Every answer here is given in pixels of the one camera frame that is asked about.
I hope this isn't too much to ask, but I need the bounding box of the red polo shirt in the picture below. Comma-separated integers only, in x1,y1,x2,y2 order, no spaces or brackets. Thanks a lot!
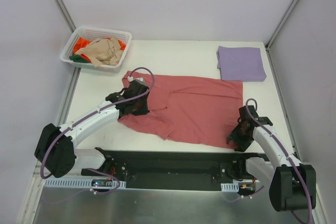
119,72,243,150

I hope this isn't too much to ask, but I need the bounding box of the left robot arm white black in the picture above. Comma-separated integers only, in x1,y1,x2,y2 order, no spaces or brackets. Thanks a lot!
34,79,150,178

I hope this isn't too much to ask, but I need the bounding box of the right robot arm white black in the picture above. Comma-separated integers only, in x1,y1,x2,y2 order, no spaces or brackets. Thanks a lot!
227,105,316,211

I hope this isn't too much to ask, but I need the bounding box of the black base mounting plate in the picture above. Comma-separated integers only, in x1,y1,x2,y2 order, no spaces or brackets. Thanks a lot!
80,150,271,190

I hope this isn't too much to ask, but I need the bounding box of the beige crumpled shirt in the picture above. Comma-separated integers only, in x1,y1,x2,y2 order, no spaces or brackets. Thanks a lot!
76,37,125,68

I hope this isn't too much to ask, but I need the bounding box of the folded purple t shirt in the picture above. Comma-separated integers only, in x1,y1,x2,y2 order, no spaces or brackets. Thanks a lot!
216,46,267,82

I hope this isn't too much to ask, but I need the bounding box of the green shirt in basket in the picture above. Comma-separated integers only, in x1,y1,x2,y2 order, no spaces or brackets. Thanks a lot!
69,55,91,63

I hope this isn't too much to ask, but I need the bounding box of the orange shirt in basket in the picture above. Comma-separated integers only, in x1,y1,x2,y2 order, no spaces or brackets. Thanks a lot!
72,37,127,63

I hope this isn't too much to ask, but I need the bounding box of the white plastic laundry basket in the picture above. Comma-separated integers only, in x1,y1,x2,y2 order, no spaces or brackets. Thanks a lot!
60,27,132,73

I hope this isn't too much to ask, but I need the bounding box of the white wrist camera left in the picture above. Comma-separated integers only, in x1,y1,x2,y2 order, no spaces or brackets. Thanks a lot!
127,77,144,83

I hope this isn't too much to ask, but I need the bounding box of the white slotted cable duct right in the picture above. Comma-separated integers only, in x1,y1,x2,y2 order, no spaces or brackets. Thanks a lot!
220,182,239,193

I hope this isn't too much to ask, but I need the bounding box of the white slotted cable duct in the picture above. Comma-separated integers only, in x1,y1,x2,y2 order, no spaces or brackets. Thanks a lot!
220,182,239,193
45,178,127,190

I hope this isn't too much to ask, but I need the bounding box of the white slotted cable duct left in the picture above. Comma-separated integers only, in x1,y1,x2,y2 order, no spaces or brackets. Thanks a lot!
45,178,127,190

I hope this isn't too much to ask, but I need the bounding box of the aluminium frame post left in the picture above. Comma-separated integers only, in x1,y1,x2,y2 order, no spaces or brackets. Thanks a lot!
54,0,76,32

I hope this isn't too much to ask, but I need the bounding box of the aluminium frame post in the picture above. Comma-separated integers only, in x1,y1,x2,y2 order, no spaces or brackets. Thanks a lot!
265,0,300,51
54,0,76,32

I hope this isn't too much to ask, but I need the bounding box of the aluminium frame post right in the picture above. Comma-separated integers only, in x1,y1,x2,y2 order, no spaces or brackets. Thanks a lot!
265,0,300,51

